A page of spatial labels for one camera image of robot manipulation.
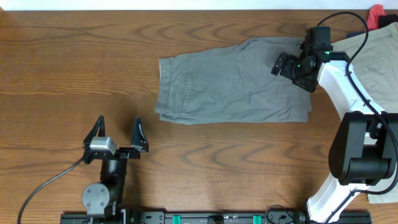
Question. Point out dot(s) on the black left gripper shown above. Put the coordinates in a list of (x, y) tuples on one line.
[(138, 144)]

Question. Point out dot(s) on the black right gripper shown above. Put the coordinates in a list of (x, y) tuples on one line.
[(308, 86)]

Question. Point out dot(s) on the grey shorts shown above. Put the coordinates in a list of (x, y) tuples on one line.
[(231, 84)]

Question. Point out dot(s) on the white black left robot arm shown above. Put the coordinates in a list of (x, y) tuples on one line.
[(102, 199)]

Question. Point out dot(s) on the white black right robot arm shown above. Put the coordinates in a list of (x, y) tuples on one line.
[(364, 150)]

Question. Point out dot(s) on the beige khaki shorts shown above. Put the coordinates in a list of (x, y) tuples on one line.
[(376, 68)]

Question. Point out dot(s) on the black cloth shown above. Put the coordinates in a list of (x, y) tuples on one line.
[(384, 21)]

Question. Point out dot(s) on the red cloth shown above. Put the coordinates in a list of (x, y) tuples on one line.
[(375, 12)]

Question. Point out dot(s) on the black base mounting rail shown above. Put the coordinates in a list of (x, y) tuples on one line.
[(190, 218)]

